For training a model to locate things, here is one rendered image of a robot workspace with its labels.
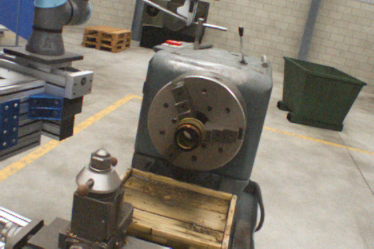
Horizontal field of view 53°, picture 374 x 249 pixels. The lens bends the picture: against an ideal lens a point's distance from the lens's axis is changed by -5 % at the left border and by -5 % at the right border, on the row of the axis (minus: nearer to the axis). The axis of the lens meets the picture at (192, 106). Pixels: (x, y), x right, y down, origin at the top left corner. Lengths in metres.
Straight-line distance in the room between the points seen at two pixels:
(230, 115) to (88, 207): 0.64
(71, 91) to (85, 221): 0.82
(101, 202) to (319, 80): 5.15
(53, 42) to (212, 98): 0.67
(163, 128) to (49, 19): 0.61
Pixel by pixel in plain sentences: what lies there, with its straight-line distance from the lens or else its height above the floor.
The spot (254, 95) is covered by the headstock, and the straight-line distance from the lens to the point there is 1.34.
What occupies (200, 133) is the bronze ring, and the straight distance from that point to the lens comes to 1.11.
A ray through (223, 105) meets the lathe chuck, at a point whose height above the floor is 1.16.
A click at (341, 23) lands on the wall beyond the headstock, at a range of 11.36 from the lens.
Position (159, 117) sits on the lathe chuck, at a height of 1.08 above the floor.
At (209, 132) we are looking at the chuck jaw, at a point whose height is 1.10.
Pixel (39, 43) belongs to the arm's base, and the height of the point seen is 1.20.
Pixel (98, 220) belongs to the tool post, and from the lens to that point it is 0.70.
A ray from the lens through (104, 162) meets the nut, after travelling 0.67.
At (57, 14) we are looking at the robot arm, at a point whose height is 1.32.
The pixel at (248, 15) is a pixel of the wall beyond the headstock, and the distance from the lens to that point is 11.17.
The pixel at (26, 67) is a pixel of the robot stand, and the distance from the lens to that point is 1.59.
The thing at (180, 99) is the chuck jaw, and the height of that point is 1.16.
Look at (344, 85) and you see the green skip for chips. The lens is 5.84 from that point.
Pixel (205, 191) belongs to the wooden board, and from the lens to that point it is 1.23.
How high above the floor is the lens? 1.46
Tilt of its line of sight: 15 degrees down
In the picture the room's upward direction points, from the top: 11 degrees clockwise
